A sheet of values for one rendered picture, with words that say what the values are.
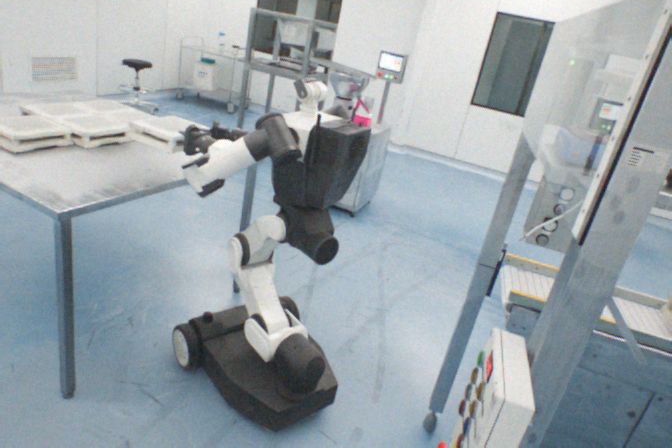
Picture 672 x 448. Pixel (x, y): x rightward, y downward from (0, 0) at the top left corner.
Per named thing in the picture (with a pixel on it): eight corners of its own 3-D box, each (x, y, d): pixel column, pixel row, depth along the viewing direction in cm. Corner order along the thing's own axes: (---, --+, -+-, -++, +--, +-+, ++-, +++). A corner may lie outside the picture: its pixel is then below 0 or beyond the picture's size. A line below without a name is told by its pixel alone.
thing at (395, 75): (364, 121, 408) (379, 48, 385) (367, 120, 417) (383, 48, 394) (388, 128, 401) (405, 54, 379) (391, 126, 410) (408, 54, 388)
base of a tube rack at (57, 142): (-20, 136, 192) (-21, 130, 191) (39, 129, 212) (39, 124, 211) (14, 153, 182) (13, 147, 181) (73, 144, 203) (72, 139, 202)
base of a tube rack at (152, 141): (127, 137, 190) (127, 131, 189) (172, 130, 211) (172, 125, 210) (171, 153, 181) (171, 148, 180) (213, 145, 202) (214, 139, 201)
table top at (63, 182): (-156, 106, 204) (-158, 98, 203) (78, 95, 298) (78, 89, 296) (58, 222, 147) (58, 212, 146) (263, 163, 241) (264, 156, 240)
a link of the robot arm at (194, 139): (180, 125, 176) (201, 135, 171) (200, 123, 184) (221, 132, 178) (177, 156, 181) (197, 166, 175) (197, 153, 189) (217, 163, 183)
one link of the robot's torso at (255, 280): (301, 336, 199) (276, 228, 205) (261, 350, 186) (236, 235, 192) (282, 337, 211) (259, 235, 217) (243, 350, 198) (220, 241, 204)
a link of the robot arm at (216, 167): (196, 204, 144) (259, 170, 143) (173, 168, 140) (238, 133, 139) (204, 195, 155) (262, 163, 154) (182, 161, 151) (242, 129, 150)
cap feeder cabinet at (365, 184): (289, 198, 413) (303, 114, 386) (316, 183, 464) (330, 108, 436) (355, 220, 395) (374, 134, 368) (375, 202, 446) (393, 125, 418)
